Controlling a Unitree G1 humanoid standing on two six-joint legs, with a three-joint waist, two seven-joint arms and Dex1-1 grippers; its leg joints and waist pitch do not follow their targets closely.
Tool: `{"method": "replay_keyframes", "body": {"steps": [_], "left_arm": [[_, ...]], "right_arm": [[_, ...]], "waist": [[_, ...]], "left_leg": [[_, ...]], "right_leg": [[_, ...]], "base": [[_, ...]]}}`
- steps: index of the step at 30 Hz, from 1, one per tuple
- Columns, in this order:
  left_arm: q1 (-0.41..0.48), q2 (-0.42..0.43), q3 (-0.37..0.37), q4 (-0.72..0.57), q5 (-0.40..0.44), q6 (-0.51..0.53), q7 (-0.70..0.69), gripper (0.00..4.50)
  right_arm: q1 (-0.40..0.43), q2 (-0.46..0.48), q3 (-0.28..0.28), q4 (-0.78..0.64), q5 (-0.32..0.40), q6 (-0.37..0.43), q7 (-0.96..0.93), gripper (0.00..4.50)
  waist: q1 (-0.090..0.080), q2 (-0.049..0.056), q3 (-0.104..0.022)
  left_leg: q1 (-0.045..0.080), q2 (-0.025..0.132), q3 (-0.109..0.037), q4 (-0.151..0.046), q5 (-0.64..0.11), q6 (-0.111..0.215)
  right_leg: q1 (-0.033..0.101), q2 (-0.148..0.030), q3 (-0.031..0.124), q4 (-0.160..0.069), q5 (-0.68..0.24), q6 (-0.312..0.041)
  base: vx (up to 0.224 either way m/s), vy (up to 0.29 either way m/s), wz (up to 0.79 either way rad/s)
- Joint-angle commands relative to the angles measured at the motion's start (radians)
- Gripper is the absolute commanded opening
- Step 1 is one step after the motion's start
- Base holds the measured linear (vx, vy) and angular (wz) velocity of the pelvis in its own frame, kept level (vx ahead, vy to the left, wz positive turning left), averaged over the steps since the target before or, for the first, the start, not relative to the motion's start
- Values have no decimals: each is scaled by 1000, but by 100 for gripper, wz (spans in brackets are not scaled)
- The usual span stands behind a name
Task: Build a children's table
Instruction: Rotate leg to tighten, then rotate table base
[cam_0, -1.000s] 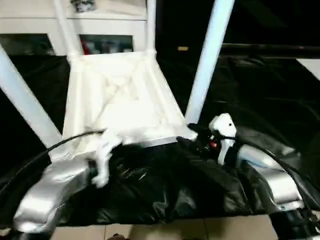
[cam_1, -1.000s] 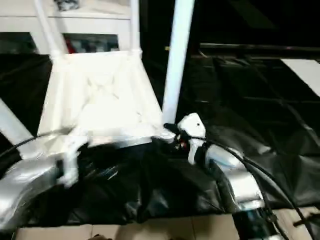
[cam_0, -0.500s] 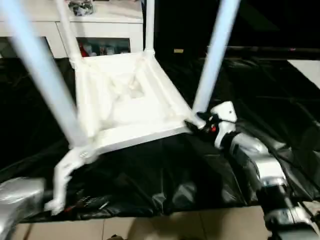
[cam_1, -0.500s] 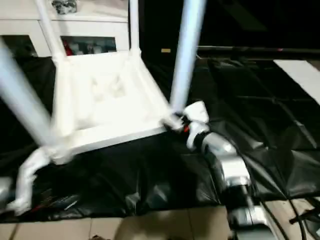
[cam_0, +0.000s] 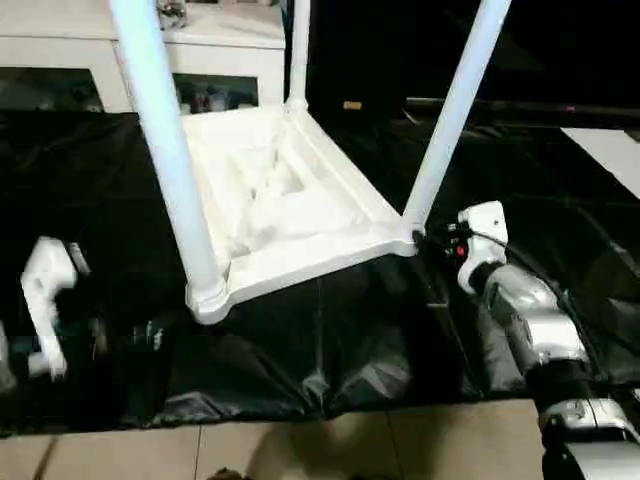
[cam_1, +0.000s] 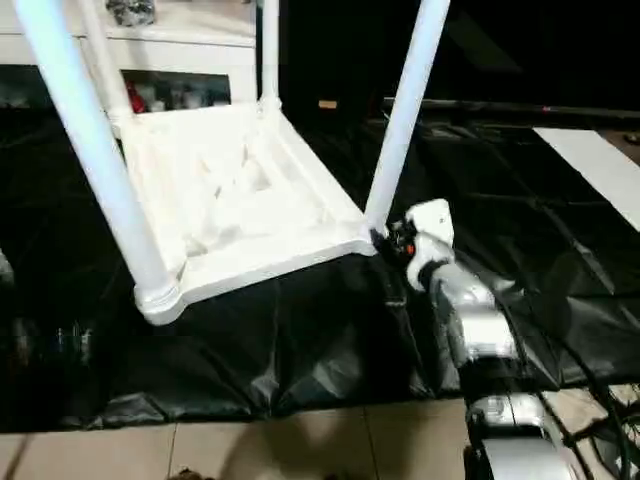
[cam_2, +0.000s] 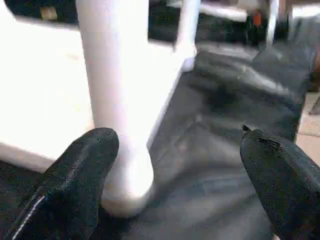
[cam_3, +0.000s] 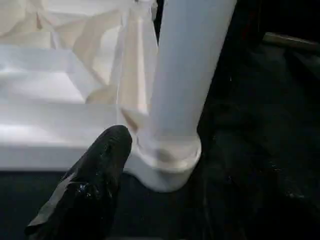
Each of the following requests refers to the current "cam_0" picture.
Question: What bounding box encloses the white plastic table leg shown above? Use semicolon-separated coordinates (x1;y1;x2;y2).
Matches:
286;0;313;115
401;0;514;237
106;0;230;312

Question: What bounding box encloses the white plastic table top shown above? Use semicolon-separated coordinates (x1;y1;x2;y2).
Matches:
169;97;420;327

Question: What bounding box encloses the black mat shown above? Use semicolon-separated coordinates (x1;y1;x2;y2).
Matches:
0;107;640;434

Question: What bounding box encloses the long black bar device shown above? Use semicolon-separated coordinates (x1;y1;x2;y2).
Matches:
404;96;640;120

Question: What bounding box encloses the white flat board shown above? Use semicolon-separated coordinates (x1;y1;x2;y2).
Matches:
558;126;640;200

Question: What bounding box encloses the white glass-door cabinet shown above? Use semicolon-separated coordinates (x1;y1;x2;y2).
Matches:
0;0;287;115

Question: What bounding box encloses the dark grey bundle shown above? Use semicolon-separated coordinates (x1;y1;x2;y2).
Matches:
157;0;190;30

